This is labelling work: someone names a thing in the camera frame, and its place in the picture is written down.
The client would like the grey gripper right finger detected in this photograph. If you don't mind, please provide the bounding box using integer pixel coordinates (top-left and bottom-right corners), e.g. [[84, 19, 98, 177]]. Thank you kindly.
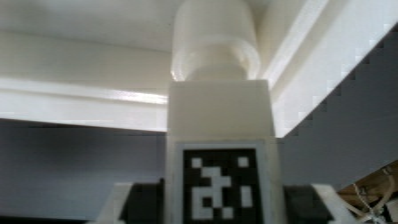
[[285, 184, 361, 224]]

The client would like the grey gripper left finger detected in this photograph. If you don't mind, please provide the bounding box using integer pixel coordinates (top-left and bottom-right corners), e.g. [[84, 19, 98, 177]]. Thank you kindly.
[[88, 181, 164, 224]]

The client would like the white table leg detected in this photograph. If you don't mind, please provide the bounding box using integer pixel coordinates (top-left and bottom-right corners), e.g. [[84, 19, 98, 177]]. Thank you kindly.
[[166, 0, 288, 224]]

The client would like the white square tabletop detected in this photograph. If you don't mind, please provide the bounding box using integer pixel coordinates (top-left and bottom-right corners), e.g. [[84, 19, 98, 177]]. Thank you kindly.
[[0, 0, 398, 135]]

